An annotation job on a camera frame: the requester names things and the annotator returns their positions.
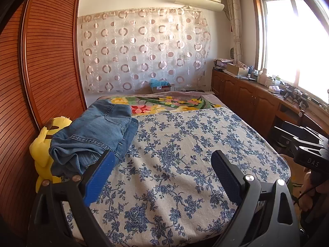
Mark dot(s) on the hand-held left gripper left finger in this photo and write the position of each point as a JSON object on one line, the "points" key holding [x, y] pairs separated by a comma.
{"points": [[99, 177]]}

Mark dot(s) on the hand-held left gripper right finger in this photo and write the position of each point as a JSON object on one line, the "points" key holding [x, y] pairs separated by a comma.
{"points": [[227, 175]]}

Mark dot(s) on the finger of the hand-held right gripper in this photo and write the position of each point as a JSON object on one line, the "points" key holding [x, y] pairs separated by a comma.
{"points": [[303, 131], [308, 143]]}

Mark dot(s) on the blue denim pants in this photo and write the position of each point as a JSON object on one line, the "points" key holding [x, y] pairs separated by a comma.
{"points": [[97, 128]]}

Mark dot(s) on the person's right hand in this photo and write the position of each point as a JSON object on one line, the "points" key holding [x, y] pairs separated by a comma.
{"points": [[308, 195]]}

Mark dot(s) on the dark wooden chair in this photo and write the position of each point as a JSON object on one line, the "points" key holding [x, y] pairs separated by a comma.
{"points": [[308, 119]]}

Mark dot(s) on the black handheld device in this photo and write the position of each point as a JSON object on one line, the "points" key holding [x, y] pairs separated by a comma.
{"points": [[293, 95]]}

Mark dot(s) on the yellow plush toy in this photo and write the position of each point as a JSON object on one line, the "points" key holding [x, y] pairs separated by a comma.
{"points": [[42, 144]]}

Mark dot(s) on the wooden cabinet row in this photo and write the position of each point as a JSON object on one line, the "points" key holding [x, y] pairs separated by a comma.
{"points": [[246, 95]]}

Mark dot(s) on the open cardboard box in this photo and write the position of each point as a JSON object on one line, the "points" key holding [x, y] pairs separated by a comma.
{"points": [[236, 69]]}

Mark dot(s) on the colourful flower blanket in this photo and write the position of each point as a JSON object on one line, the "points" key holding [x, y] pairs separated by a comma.
{"points": [[154, 104]]}

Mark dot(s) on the bright window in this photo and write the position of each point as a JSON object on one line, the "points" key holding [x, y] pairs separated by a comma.
{"points": [[295, 38]]}

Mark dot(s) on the stack of papers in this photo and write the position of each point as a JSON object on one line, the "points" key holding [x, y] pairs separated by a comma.
{"points": [[222, 63]]}

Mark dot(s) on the cardboard box with blue cloth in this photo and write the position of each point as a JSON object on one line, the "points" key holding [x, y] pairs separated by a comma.
{"points": [[160, 85]]}

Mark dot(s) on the white lace window curtain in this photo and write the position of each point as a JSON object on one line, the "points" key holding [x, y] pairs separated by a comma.
{"points": [[235, 25]]}

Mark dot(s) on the wooden louvred wardrobe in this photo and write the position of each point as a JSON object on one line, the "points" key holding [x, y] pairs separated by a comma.
{"points": [[46, 56]]}

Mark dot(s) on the sheer circle-patterned curtain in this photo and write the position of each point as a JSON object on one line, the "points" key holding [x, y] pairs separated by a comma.
{"points": [[144, 51]]}

